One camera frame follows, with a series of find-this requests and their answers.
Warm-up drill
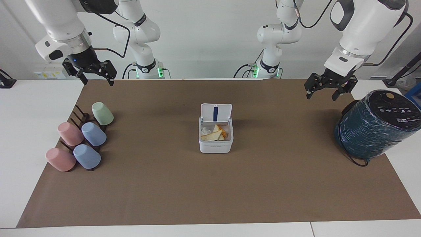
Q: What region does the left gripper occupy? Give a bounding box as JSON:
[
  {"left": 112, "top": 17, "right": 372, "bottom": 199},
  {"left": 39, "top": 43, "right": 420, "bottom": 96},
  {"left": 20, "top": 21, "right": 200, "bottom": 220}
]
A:
[{"left": 304, "top": 67, "right": 358, "bottom": 101}]

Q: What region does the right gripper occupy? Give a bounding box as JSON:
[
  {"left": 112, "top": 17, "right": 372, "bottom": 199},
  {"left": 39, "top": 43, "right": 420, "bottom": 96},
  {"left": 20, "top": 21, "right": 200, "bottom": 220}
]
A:
[{"left": 62, "top": 46, "right": 117, "bottom": 87}]

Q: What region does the white trash can with lid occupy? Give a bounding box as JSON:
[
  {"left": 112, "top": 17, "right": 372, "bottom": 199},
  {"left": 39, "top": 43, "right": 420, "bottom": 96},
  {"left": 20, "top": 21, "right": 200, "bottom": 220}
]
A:
[{"left": 198, "top": 103, "right": 234, "bottom": 154}]

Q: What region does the green plastic cup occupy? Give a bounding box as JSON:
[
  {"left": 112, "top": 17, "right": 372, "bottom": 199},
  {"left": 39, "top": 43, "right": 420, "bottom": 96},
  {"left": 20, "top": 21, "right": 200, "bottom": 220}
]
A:
[{"left": 91, "top": 102, "right": 114, "bottom": 126}]

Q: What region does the dark brown cup rack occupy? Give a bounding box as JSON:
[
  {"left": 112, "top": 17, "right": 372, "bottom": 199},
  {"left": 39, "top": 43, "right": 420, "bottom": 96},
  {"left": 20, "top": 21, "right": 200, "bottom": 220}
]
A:
[{"left": 59, "top": 105, "right": 108, "bottom": 172}]

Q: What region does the dark teal cylindrical appliance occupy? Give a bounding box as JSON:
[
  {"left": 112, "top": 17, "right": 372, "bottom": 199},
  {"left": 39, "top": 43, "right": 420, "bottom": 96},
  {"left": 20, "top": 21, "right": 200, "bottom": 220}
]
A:
[{"left": 334, "top": 89, "right": 421, "bottom": 160}]

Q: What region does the blue plastic cup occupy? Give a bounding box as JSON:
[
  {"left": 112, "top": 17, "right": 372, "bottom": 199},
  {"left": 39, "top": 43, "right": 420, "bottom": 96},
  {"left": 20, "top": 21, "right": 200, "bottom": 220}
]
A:
[
  {"left": 73, "top": 144, "right": 102, "bottom": 170},
  {"left": 81, "top": 122, "right": 107, "bottom": 147}
]

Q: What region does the pink plastic cup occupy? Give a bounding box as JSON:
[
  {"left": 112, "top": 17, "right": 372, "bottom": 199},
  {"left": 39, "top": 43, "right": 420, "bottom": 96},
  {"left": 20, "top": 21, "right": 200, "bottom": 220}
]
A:
[
  {"left": 58, "top": 122, "right": 85, "bottom": 146},
  {"left": 46, "top": 147, "right": 77, "bottom": 172}
]

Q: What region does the black stand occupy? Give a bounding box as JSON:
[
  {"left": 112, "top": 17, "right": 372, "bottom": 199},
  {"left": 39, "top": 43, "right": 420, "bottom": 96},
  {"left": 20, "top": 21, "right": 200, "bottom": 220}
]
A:
[
  {"left": 383, "top": 53, "right": 421, "bottom": 88},
  {"left": 0, "top": 69, "right": 17, "bottom": 89}
]

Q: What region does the blue box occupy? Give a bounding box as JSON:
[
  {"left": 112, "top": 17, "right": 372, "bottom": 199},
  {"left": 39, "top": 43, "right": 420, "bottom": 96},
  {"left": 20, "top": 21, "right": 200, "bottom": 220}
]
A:
[{"left": 404, "top": 82, "right": 421, "bottom": 110}]

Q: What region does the orange fruit peel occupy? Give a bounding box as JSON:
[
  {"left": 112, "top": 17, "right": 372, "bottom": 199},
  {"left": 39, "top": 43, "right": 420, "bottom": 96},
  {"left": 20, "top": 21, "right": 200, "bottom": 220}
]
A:
[{"left": 201, "top": 124, "right": 228, "bottom": 142}]

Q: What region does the black cable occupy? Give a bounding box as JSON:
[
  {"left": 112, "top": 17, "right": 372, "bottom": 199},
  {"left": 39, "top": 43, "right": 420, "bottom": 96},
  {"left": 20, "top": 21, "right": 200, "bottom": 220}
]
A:
[
  {"left": 122, "top": 63, "right": 137, "bottom": 80},
  {"left": 233, "top": 49, "right": 264, "bottom": 79},
  {"left": 91, "top": 12, "right": 131, "bottom": 59},
  {"left": 363, "top": 13, "right": 414, "bottom": 66},
  {"left": 293, "top": 0, "right": 334, "bottom": 29},
  {"left": 339, "top": 142, "right": 370, "bottom": 167}
]

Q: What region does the white wall socket strip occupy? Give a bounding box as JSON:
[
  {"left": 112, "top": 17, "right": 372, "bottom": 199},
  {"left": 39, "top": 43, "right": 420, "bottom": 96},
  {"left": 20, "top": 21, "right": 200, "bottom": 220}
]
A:
[{"left": 34, "top": 67, "right": 67, "bottom": 80}]

